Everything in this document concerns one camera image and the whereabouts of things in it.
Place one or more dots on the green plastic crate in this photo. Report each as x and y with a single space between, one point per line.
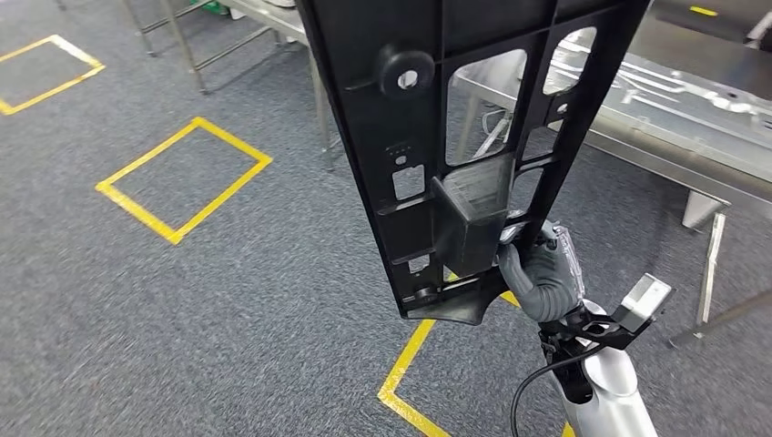
216 6

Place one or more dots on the black plastic car part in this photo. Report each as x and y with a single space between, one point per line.
374 133

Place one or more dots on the yellow floor tape square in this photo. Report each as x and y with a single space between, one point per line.
78 51
409 356

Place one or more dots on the stamped silver metal plate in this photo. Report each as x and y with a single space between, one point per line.
681 102

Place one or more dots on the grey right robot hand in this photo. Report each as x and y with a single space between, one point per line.
546 265

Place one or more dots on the steel frame table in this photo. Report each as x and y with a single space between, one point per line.
321 102

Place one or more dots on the stainless steel workbench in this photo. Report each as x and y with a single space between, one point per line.
663 161

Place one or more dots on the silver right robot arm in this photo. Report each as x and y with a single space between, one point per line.
609 398

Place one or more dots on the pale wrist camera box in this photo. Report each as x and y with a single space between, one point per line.
648 298

